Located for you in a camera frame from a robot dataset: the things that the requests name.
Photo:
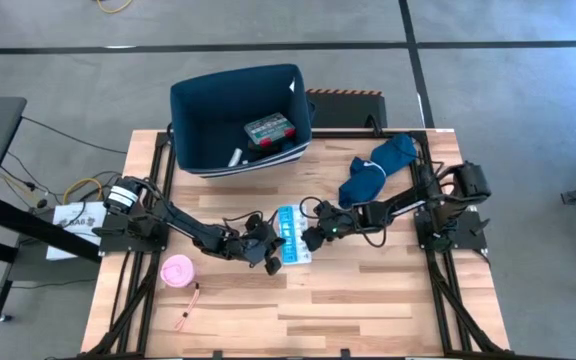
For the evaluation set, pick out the crumpled blue cloth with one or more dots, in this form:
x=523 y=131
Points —
x=363 y=185

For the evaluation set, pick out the navy white striped fabric basket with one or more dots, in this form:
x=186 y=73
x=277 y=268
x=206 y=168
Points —
x=208 y=120

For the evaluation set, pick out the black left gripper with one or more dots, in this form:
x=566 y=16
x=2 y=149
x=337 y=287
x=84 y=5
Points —
x=253 y=245

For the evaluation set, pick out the teal first aid kit box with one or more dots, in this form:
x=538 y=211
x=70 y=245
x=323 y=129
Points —
x=268 y=129

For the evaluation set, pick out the white gauze roll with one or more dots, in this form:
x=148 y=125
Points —
x=235 y=157

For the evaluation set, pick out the blue weekly pill organizer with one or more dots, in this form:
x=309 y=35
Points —
x=290 y=235

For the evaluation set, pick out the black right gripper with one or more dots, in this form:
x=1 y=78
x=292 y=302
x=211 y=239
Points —
x=340 y=225

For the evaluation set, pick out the black mat with hazard stripe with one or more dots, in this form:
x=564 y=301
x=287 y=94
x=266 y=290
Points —
x=343 y=110

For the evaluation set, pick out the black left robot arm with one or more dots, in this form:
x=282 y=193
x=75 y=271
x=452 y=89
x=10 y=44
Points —
x=183 y=225

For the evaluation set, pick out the pink lidded cup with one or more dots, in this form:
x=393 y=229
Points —
x=178 y=271

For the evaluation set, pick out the white printed paper sheet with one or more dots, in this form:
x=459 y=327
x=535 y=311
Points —
x=75 y=220

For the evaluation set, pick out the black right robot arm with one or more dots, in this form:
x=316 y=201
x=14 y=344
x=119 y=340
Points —
x=393 y=207

